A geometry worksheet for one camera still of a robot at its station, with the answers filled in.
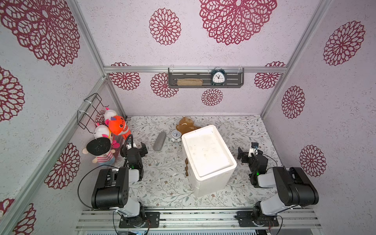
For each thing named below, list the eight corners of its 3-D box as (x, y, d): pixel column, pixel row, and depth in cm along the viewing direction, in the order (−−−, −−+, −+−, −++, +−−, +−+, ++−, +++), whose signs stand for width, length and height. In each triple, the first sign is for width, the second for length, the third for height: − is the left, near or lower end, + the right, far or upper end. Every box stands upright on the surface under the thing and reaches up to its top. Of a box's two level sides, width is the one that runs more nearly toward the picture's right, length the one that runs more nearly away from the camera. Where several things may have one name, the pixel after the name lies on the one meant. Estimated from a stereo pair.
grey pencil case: (152, 150, 103) (152, 148, 101) (160, 132, 113) (160, 130, 111) (159, 151, 102) (159, 149, 100) (167, 133, 112) (166, 131, 110)
